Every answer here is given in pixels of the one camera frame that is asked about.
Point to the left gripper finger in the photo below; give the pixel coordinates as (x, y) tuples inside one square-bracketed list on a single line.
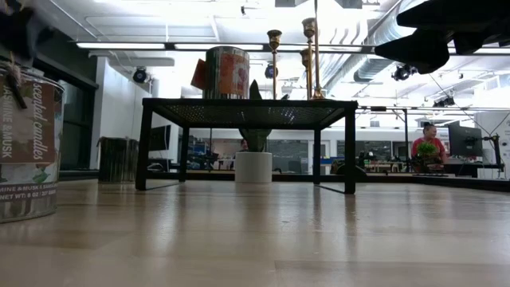
[(20, 36)]

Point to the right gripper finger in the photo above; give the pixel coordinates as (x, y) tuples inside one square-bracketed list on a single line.
[(422, 49), (458, 14)]

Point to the tall gold candlestick holder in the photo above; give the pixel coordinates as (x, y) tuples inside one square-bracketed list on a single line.
[(317, 48)]

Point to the jasmine musk scented candle tin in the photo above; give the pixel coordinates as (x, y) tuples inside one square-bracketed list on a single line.
[(28, 151)]

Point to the ribbed silver candle tin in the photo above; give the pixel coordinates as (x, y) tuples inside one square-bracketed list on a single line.
[(117, 159)]

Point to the orange label candle tin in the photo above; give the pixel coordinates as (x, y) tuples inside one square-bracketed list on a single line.
[(231, 75)]

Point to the black ceiling spotlight cluster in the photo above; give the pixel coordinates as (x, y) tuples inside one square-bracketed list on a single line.
[(402, 72)]

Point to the person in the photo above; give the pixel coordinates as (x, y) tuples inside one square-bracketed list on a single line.
[(437, 142), (244, 144)]

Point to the black desk monitor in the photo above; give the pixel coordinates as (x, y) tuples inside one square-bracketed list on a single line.
[(464, 139)]

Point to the small green potted plant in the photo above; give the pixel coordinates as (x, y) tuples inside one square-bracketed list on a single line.
[(426, 149)]

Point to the overhead light bar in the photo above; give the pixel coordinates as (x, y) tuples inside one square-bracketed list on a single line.
[(169, 46)]

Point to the black perforated metal stand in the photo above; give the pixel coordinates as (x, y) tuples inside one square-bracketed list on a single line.
[(249, 113)]

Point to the snake plant in white pot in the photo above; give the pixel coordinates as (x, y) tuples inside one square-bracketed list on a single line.
[(253, 167)]

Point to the silver ventilation duct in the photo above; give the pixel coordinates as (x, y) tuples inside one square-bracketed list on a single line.
[(370, 68)]

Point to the black background frame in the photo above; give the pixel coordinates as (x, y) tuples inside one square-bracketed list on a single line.
[(405, 119)]

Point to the black table rail frame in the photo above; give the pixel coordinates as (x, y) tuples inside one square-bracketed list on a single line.
[(478, 184)]

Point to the black wall monitor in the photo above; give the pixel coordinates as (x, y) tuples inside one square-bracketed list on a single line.
[(161, 137)]

